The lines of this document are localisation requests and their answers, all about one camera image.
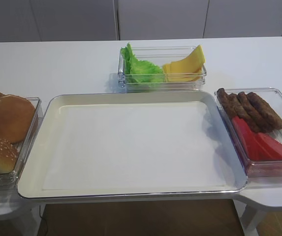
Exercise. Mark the bun bottom half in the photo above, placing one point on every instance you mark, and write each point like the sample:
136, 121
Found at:
16, 114

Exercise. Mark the green lettuce leaf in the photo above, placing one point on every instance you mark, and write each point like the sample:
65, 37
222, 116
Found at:
140, 71

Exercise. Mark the clear lettuce and cheese bin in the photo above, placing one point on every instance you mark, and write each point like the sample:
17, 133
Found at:
159, 56

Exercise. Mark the yellow cheese slices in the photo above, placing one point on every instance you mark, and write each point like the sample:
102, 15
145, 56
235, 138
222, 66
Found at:
187, 69

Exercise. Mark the clear bun bin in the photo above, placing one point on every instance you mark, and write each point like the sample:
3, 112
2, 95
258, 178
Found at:
7, 181

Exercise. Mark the silver metal tray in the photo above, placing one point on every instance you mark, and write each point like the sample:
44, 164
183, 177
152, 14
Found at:
37, 166

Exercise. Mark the white paper liner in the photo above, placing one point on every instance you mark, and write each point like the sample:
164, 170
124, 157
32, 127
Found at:
142, 146

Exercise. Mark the brown meat patty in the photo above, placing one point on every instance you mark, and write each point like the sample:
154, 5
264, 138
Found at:
264, 126
241, 112
226, 103
265, 110

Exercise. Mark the red tomato slice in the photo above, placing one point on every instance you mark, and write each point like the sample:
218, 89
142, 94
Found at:
259, 153
271, 145
249, 149
241, 130

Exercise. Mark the clear patty and tomato bin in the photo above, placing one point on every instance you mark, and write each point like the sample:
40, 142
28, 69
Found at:
256, 168

